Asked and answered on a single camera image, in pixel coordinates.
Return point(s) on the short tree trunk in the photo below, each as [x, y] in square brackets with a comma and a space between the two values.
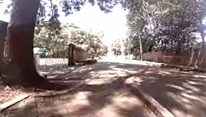
[71, 55]

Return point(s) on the brick path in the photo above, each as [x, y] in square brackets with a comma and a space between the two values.
[95, 101]

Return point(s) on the pale low wall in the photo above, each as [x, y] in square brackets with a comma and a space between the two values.
[54, 61]

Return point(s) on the grey asphalt road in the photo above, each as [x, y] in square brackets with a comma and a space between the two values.
[186, 94]

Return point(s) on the large tree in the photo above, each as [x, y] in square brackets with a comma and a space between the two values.
[22, 47]

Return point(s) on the distant trees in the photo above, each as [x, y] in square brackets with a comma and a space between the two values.
[116, 48]

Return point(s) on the row of leafy trees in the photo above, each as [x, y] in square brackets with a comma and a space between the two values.
[75, 40]

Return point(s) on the row of tall trees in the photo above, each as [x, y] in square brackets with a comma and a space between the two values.
[165, 27]

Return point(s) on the brown boundary wall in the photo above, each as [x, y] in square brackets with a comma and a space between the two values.
[177, 57]

